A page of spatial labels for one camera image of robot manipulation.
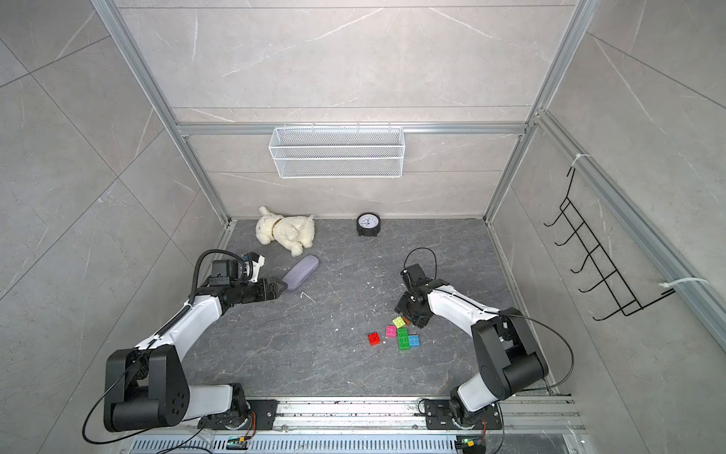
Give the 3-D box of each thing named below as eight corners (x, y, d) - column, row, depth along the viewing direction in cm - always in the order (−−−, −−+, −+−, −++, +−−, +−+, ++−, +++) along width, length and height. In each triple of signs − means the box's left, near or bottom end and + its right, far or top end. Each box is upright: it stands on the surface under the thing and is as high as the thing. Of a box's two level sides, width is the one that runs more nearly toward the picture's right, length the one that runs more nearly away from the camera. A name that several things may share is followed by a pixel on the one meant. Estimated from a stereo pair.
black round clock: (356, 236, 116) (356, 232, 113) (357, 216, 123) (357, 212, 121) (380, 236, 116) (380, 232, 113) (380, 216, 123) (380, 212, 121)
